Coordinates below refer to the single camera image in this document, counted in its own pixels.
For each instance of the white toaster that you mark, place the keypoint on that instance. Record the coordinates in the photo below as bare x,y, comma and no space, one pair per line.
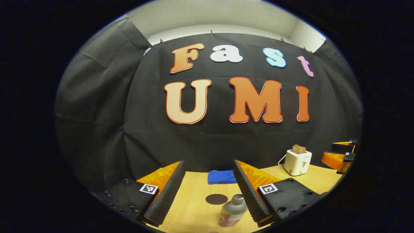
296,163

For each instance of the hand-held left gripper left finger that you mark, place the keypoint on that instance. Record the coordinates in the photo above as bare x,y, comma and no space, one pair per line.
166,197

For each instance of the silver water bottle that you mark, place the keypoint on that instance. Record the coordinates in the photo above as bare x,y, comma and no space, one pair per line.
231,210

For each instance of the toasted bread slice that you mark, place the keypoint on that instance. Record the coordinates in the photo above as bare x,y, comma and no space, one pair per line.
295,149
302,150

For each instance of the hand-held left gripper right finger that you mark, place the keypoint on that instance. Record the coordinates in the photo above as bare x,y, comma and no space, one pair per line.
249,194

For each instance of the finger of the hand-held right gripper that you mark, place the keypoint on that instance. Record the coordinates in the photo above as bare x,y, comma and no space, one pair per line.
343,148
333,160

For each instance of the blue towel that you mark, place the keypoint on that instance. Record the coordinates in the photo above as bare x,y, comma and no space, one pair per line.
221,177

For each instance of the dark round coaster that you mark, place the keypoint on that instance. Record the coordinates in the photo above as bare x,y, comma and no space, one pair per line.
216,199

